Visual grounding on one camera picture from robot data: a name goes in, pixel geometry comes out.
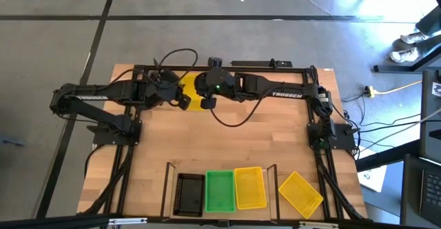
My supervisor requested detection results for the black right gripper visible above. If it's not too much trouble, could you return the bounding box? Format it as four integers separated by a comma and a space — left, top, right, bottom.
194, 68, 238, 101

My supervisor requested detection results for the yellow plastic basket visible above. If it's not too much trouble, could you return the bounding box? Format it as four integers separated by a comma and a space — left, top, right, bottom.
278, 170, 325, 219
234, 166, 268, 210
178, 72, 207, 112

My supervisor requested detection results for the green plastic basket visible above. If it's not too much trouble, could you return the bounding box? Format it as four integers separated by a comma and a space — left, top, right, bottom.
205, 170, 236, 213

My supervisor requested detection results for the black plastic basket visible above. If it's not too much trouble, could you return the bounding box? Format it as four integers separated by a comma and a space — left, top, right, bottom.
173, 172, 206, 218

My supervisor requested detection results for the black power strip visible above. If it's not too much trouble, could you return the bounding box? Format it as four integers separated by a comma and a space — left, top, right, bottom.
230, 60, 294, 68

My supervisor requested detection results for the white paper sheet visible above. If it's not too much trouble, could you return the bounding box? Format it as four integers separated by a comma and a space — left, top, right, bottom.
357, 165, 387, 193

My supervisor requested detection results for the black desk leg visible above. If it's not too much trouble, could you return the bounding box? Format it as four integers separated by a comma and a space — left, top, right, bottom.
373, 48, 441, 74

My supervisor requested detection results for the person's white shoe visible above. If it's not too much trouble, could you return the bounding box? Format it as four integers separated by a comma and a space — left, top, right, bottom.
399, 32, 428, 45
389, 47, 420, 63

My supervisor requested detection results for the grey computer case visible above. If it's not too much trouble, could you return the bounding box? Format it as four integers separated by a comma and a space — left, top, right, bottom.
419, 69, 441, 164

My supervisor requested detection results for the person's leg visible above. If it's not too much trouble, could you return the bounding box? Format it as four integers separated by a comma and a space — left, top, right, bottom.
415, 6, 441, 37
416, 34, 441, 58

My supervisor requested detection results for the black keyboard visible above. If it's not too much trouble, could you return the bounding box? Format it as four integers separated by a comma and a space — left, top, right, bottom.
419, 169, 441, 226

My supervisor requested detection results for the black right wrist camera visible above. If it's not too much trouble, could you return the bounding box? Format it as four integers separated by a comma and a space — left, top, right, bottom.
200, 97, 218, 110

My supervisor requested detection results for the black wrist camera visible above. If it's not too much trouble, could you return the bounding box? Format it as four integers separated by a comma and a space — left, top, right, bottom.
200, 97, 218, 110
177, 94, 192, 111

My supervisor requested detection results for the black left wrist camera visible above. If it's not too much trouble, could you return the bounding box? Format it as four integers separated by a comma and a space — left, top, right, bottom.
177, 94, 192, 111

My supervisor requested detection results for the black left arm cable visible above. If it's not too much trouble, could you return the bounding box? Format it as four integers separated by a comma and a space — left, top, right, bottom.
153, 48, 199, 81

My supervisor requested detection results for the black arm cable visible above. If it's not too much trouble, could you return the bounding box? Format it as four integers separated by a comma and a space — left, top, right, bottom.
153, 48, 199, 81
209, 87, 276, 128

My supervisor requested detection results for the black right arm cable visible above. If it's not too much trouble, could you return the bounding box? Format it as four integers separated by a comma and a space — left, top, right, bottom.
209, 87, 276, 128

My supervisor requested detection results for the black aluminium table frame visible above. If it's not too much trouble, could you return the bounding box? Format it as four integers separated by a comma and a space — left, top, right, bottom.
77, 65, 368, 223

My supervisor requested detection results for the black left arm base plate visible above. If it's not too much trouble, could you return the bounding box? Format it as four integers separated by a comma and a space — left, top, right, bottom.
92, 120, 143, 146

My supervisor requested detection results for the wooden shelf with wire sides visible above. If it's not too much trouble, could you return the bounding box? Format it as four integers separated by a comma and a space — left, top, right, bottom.
160, 161, 280, 221

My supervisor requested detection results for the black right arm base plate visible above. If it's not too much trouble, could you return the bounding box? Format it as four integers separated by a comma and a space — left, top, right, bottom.
306, 122, 358, 151

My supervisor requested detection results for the yellow extension cable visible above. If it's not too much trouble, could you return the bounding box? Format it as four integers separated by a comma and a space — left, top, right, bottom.
373, 80, 423, 95

